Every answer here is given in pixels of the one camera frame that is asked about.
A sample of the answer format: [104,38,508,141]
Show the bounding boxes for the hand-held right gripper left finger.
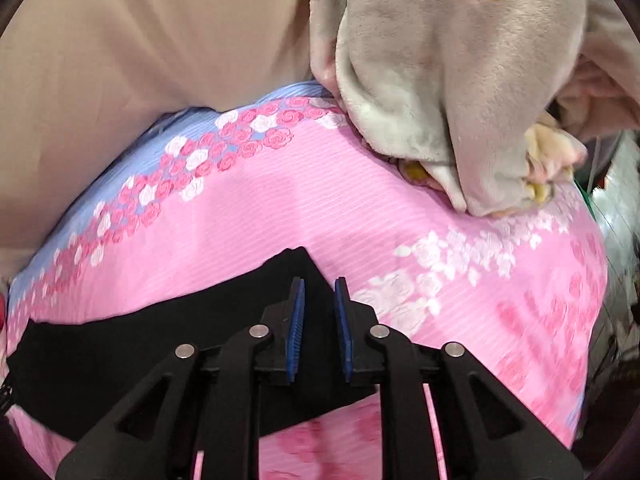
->
[56,276,307,480]

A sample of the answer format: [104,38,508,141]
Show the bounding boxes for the pink floral quilt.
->
[5,81,608,480]

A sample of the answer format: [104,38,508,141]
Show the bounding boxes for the blurred grey clutter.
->
[575,130,640,441]

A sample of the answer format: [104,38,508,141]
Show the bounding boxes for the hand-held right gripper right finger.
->
[334,276,583,480]

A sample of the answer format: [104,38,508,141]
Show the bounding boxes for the grey plush blanket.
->
[306,0,640,218]

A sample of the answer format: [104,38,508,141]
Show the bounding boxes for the black pants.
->
[6,246,376,443]

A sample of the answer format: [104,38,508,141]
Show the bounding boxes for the beige sheet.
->
[0,0,321,281]

